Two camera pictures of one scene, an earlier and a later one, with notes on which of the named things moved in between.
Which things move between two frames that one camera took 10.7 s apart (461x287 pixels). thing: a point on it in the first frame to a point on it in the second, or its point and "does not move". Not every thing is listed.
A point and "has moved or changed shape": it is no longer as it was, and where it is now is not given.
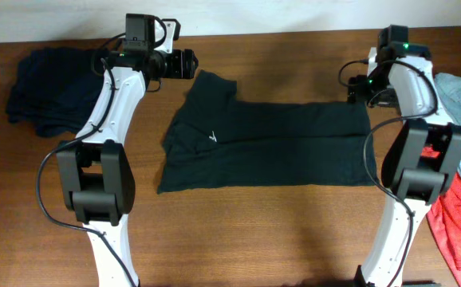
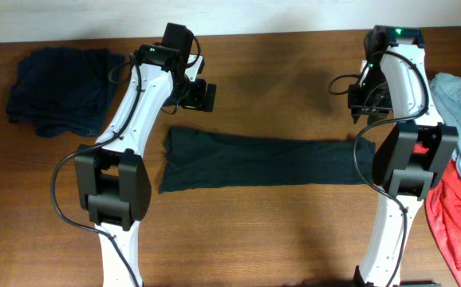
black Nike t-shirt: (213, 141) has moved or changed shape
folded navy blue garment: (54, 90) does not move
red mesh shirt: (453, 222) does not move
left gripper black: (182, 64) to (197, 100)
